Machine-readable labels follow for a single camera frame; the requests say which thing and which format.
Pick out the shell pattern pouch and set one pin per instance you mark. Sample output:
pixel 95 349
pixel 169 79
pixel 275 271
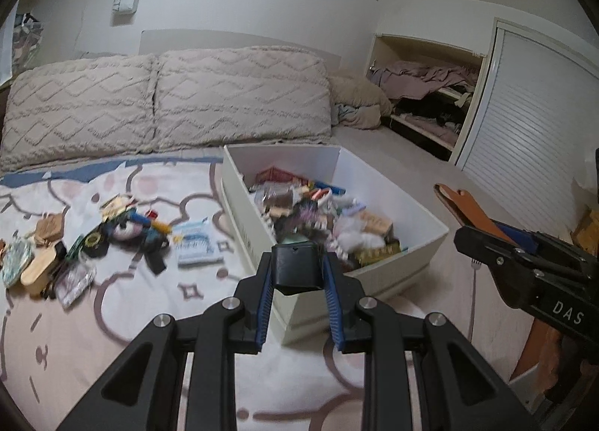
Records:
pixel 16 260

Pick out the gold framed trinket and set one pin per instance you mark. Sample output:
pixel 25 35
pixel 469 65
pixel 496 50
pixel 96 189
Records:
pixel 114 206

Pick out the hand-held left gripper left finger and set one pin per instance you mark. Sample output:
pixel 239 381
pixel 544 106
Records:
pixel 263 304

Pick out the beige plush cushion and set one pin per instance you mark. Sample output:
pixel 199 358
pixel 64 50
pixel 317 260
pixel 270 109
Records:
pixel 362 96

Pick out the white louvered door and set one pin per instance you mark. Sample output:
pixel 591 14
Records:
pixel 524 131

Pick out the pile of mauve clothes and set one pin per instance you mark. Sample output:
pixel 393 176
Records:
pixel 421 75

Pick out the gold and black bar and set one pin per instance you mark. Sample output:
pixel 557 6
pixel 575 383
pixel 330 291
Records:
pixel 376 254

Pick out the beige textured pillow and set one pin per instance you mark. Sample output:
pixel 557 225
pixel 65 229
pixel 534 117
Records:
pixel 238 94
pixel 75 108

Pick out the pile of dark clothes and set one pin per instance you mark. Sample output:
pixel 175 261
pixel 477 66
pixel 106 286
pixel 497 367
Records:
pixel 430 108

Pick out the blue and white tissue packet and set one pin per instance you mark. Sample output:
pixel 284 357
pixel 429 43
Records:
pixel 196 243

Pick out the purple floral hair claw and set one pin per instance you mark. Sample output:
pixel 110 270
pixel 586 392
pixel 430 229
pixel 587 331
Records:
pixel 306 214

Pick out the light wooden block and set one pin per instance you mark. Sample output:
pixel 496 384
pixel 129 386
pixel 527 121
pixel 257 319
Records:
pixel 40 272

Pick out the beige bed sheet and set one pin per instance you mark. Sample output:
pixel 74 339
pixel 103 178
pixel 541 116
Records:
pixel 397 155

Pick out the brown leather case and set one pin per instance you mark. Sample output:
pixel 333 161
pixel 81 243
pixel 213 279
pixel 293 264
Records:
pixel 461 206

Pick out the brown cardboard piece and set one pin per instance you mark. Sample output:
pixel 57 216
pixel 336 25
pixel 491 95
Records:
pixel 587 229

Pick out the wooden bed frame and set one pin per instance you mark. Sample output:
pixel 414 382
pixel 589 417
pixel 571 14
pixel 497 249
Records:
pixel 533 351

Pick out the clear plastic bag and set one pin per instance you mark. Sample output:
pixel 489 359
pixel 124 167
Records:
pixel 74 286

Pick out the mint green round case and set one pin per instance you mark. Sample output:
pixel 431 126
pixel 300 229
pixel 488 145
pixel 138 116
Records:
pixel 292 239

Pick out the square wooden box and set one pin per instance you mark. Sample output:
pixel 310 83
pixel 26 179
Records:
pixel 376 222

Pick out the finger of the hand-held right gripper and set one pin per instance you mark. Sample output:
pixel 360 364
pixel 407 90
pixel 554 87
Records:
pixel 524 236
pixel 486 251

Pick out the wooden tag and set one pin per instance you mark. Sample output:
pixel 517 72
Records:
pixel 49 227

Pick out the metal back scratcher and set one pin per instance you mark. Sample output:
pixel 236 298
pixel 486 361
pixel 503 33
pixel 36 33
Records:
pixel 474 263

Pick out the blue-grey crumpled cloth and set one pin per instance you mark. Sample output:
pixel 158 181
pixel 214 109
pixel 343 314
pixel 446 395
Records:
pixel 341 112

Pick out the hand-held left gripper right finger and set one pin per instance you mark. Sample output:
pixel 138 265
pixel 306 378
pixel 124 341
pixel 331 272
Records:
pixel 334 309

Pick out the blue and yellow pen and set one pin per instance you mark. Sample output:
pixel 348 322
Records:
pixel 149 222

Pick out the black round tape measure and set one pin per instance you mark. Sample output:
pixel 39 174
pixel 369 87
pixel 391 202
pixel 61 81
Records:
pixel 93 243

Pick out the white storage box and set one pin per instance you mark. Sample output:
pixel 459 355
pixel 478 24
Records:
pixel 243 220

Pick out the small black box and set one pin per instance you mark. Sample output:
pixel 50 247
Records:
pixel 297 269

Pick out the folded mauve clothes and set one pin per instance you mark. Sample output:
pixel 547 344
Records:
pixel 430 126

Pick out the white fluffy ball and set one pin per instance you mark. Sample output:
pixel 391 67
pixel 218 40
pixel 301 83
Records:
pixel 360 239

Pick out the pink round pouch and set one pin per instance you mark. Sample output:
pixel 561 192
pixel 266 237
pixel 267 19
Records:
pixel 124 230

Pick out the pile of patterned bags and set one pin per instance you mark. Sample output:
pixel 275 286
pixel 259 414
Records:
pixel 27 40

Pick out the dark blue small item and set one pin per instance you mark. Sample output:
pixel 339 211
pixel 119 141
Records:
pixel 157 258

